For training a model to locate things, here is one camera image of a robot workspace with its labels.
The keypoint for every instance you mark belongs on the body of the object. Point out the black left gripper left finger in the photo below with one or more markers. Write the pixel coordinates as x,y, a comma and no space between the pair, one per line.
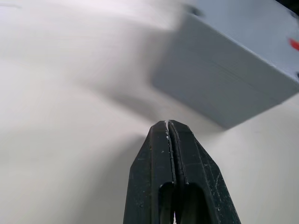
144,177

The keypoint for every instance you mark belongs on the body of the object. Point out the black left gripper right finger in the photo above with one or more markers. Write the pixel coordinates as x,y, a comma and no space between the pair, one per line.
205,182

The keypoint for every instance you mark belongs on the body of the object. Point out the grey plastic box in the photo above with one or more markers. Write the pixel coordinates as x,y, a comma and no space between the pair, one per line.
222,70

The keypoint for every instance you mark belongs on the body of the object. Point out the red and black object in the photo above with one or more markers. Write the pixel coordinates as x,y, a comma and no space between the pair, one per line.
294,43

